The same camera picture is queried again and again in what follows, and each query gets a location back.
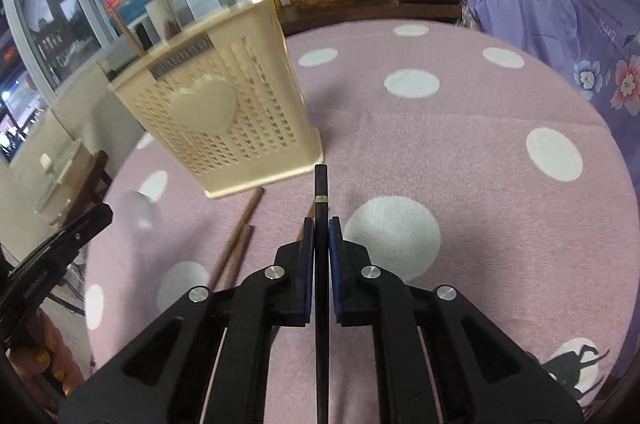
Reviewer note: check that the brown chopstick in holder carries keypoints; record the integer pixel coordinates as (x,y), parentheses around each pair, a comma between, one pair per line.
(132,40)

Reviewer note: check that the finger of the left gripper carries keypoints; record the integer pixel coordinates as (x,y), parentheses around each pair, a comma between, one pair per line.
(80,223)

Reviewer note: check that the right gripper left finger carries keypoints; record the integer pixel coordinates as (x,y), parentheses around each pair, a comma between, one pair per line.
(205,359)

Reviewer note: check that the black chopstick gold band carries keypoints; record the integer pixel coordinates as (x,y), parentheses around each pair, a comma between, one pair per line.
(321,290)

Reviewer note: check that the person's left hand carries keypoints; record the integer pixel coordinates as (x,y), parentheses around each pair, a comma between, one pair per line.
(54,355)

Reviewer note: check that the pink polka dot tablecloth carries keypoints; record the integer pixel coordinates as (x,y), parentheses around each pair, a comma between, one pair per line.
(453,159)

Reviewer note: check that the beige plastic utensil holder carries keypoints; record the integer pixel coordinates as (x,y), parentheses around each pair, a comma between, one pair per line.
(222,98)

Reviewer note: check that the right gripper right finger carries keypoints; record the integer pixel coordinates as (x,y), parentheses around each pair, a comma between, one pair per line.
(438,358)

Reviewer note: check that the wooden stool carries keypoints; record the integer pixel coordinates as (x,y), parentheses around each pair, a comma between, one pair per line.
(72,184)

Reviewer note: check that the purple floral cloth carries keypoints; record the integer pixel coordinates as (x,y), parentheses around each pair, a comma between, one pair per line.
(593,44)

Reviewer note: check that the paper towel roll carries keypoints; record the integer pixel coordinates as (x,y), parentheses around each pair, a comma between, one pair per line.
(163,18)

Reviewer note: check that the brown wooden chopstick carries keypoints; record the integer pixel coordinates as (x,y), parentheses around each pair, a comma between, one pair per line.
(238,256)
(234,238)

